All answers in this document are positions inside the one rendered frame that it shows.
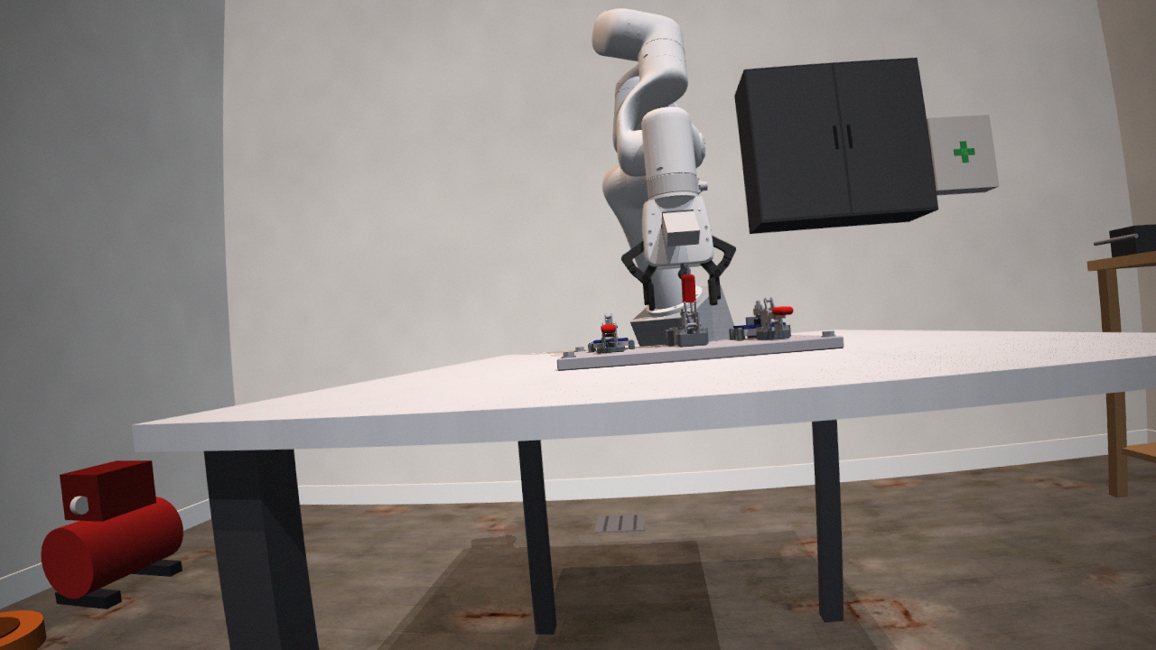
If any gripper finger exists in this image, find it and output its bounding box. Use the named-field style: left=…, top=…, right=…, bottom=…
left=621, top=241, right=657, bottom=311
left=701, top=236, right=736, bottom=305

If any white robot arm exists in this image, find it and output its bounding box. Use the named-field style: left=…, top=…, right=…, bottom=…
left=592, top=9, right=707, bottom=317

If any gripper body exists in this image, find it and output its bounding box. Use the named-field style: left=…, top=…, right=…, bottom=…
left=642, top=191, right=713, bottom=269

